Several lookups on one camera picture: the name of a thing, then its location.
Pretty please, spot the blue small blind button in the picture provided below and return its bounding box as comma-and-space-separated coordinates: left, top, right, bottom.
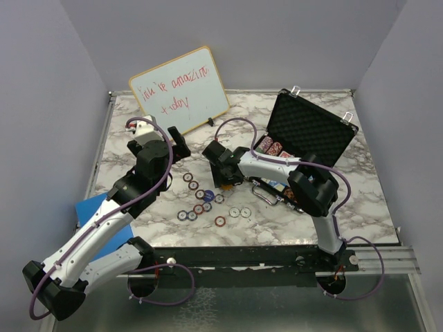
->
204, 190, 215, 202

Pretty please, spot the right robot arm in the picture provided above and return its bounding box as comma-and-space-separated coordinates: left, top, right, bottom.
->
202, 140, 346, 270

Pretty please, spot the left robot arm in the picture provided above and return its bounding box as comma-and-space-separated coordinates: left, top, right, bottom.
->
22, 126, 190, 321

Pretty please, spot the white 1 poker chip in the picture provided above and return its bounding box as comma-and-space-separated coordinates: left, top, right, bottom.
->
229, 207, 241, 218
240, 207, 251, 219

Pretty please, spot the red 5 poker chip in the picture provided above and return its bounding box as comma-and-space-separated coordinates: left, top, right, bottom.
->
193, 204, 204, 215
215, 216, 226, 227

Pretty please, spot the blue plastic box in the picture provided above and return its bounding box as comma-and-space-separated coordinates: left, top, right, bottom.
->
75, 193, 134, 261

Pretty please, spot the black poker chip case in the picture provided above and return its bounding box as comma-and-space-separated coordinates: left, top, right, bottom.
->
247, 88, 359, 213

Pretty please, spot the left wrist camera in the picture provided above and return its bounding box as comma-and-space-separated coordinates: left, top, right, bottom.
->
126, 118, 162, 146

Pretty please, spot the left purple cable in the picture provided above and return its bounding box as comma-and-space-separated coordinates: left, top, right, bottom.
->
28, 117, 197, 321

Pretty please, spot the purple cable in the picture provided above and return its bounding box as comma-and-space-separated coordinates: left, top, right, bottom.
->
213, 117, 386, 300
28, 117, 197, 321

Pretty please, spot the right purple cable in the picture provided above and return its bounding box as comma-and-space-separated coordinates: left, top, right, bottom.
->
213, 117, 386, 300

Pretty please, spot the white whiteboard yellow frame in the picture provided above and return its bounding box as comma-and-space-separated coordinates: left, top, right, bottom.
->
129, 46, 230, 134

